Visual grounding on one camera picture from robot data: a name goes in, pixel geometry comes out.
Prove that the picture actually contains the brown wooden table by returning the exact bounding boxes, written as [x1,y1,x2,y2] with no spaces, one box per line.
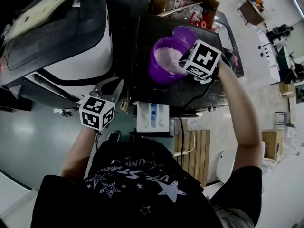
[237,0,266,27]

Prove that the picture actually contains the person's right forearm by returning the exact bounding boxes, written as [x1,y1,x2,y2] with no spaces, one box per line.
[216,60,264,175]

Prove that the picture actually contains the white toilet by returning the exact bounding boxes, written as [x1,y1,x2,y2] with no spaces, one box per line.
[217,141,266,183]

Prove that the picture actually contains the red plastic parts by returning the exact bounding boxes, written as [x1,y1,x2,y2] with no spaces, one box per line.
[189,11,212,29]

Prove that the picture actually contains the person's left shoe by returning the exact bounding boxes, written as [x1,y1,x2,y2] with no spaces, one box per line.
[107,130,121,142]

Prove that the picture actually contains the brown cardboard box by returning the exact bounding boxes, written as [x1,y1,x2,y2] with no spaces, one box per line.
[261,129,285,162]

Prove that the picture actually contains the black cable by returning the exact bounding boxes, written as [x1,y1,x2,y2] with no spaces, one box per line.
[171,78,216,173]

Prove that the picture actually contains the white box with blue label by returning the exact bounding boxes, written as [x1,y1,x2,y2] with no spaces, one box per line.
[136,103,171,133]

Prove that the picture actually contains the purple plastic tub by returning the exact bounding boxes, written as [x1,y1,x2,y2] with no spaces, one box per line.
[148,36,198,85]

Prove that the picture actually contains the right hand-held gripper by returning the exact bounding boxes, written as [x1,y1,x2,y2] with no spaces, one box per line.
[177,39,223,85]

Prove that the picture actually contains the purple plastic cup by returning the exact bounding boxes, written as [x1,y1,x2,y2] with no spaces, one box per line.
[171,26,199,48]

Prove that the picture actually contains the white powder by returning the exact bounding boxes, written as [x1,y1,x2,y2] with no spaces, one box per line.
[153,46,189,76]

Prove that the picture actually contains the cream plastic panel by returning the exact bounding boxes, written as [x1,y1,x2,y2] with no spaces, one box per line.
[4,0,91,43]

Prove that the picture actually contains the person's left forearm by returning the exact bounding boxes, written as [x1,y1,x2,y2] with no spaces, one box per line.
[58,126,97,179]

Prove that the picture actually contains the open cardboard box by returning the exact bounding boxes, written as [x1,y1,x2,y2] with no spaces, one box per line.
[146,0,221,31]

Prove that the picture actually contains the pink pastel pouch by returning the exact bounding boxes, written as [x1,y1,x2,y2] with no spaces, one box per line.
[224,50,239,70]

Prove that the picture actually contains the white table with holes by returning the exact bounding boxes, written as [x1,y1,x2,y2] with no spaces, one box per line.
[257,29,281,81]

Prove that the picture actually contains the black star print T-shirt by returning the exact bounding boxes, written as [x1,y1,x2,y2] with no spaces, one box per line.
[30,136,264,228]

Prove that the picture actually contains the metal frame stool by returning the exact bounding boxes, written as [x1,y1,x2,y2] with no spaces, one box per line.
[275,111,296,129]

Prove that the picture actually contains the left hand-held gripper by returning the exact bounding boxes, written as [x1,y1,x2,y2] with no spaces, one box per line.
[79,77,125,131]

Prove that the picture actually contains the white and black washing machine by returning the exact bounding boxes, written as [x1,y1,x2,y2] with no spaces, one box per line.
[0,0,114,105]

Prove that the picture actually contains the wooden slat pallet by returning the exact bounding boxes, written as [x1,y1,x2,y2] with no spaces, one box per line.
[174,129,211,188]

